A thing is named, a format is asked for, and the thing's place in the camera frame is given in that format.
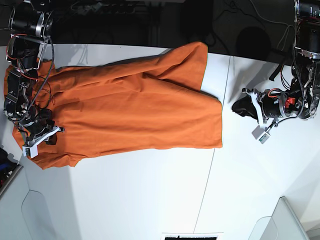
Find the orange t-shirt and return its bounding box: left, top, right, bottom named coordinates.
left=4, top=41, right=223, bottom=171

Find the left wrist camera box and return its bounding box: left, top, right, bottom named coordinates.
left=252, top=126, right=271, bottom=144

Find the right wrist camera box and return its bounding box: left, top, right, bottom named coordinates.
left=22, top=145, right=38, bottom=158

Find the white framed black tray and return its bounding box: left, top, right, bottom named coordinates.
left=160, top=232, right=224, bottom=240

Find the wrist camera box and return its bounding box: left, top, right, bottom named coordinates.
left=252, top=126, right=271, bottom=144
left=22, top=145, right=38, bottom=158

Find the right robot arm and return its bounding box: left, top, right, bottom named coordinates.
left=3, top=0, right=63, bottom=150

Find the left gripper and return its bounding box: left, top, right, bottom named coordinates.
left=231, top=88, right=298, bottom=128

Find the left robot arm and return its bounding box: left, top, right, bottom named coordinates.
left=231, top=0, right=320, bottom=127

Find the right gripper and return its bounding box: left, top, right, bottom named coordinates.
left=18, top=119, right=65, bottom=147

